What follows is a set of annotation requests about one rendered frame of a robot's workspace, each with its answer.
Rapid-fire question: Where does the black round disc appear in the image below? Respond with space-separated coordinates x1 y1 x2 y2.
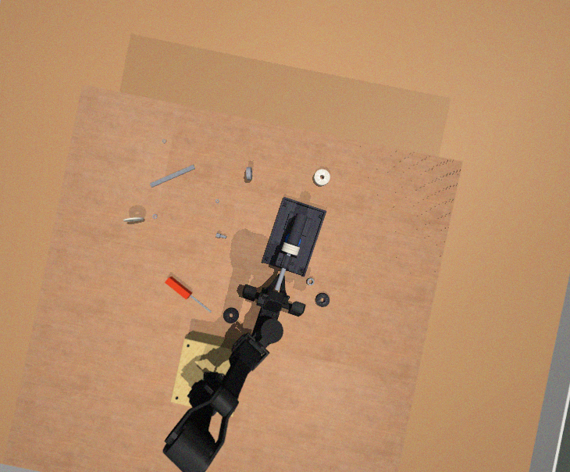
223 307 239 324

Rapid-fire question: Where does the red-handled screwdriver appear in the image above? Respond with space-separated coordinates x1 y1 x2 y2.
165 277 212 313

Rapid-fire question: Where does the black ring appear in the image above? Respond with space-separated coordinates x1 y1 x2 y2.
315 293 330 307

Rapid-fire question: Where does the grey flat bar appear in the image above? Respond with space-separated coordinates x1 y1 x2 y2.
150 165 195 188

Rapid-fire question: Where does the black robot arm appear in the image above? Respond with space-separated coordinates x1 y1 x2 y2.
163 289 284 472

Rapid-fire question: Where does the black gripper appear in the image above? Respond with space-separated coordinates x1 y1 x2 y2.
243 274 306 322

